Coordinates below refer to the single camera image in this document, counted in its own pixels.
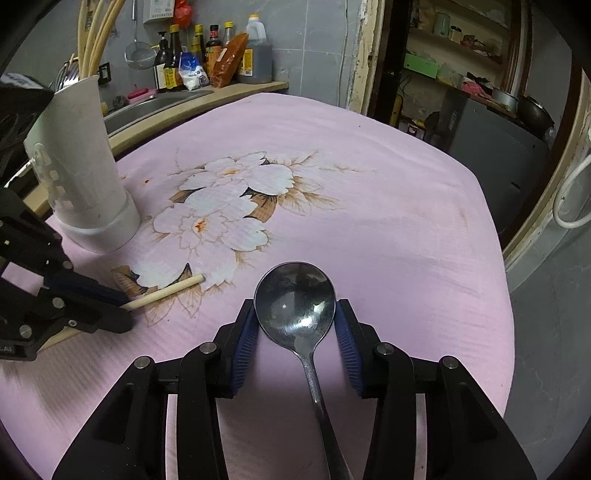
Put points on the metal spoon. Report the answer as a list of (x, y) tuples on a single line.
[(293, 304)]

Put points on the metal mesh strainer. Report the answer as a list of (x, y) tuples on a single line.
[(141, 57)]

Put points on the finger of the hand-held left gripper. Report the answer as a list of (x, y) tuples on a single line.
[(92, 290), (101, 321)]

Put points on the pale green cup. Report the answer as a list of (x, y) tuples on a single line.
[(442, 25)]

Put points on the pink floral tablecloth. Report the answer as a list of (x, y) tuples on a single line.
[(369, 230)]

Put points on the black cabinet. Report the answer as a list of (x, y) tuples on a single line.
[(489, 152)]

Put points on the wooden shelf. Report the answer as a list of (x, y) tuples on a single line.
[(461, 50)]

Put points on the metal fork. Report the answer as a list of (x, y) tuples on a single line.
[(67, 74)]

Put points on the steel sink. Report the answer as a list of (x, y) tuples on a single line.
[(152, 108)]

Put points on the white utensil holder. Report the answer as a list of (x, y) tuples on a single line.
[(87, 184)]

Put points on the red plastic bag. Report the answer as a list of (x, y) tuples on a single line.
[(182, 14)]

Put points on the white blue bag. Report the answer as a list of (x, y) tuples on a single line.
[(194, 74)]

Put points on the orange snack packet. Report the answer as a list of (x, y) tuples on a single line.
[(228, 60)]

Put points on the red cloth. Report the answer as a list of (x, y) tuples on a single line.
[(475, 87)]

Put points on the white wall box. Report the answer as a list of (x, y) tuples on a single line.
[(159, 11)]

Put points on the pink soap dish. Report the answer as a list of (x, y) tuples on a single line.
[(141, 94)]

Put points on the worn door frame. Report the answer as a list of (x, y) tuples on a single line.
[(369, 55)]

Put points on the wall socket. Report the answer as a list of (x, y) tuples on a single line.
[(105, 73)]

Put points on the wooden chopstick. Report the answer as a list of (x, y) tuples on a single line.
[(171, 288), (111, 32), (92, 37), (102, 32), (81, 37)]

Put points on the metal pot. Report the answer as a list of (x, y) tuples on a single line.
[(504, 98)]

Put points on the dark pump bottle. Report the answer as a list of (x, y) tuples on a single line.
[(161, 69)]

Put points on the small jar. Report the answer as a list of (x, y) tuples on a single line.
[(456, 34)]

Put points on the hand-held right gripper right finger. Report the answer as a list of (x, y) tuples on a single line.
[(348, 355)]

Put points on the green box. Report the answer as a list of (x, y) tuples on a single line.
[(420, 65)]

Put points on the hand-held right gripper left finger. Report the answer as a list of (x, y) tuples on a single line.
[(244, 350)]

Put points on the large dark liquid jug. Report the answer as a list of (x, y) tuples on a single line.
[(261, 55)]

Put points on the black wok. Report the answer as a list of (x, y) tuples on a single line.
[(533, 115)]

